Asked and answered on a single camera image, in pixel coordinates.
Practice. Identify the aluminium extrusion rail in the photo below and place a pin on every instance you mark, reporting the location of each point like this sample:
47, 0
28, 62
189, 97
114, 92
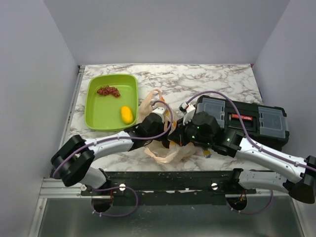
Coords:
52, 188

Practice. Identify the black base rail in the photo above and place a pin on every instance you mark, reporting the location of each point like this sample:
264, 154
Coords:
170, 187

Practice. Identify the small yellow blue connector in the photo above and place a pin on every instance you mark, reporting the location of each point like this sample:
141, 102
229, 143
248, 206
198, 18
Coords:
207, 153

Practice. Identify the green plastic tray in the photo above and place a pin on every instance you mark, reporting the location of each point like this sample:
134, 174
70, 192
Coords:
102, 113

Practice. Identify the yellow fake fruit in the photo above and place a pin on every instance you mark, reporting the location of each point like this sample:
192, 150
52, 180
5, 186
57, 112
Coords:
126, 115

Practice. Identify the black tool case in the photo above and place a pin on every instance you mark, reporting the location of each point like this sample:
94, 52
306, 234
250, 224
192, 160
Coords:
264, 124

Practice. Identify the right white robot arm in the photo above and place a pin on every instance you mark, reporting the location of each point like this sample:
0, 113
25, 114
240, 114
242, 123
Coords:
292, 175

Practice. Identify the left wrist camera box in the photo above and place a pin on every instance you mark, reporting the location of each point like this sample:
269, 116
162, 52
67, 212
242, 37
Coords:
160, 111

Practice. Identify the red fake grape bunch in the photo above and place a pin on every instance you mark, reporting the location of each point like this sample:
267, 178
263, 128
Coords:
108, 90

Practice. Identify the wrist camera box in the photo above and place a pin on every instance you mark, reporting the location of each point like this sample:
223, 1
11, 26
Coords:
160, 111
188, 110

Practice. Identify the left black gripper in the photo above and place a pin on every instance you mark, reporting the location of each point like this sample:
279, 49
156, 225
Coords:
162, 126

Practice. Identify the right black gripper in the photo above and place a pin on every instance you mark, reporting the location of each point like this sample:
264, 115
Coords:
178, 137

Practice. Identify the orange printed plastic bag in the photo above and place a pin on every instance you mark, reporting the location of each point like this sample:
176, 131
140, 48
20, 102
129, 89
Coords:
164, 154

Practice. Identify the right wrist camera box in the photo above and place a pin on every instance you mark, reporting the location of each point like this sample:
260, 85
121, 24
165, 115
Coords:
188, 110

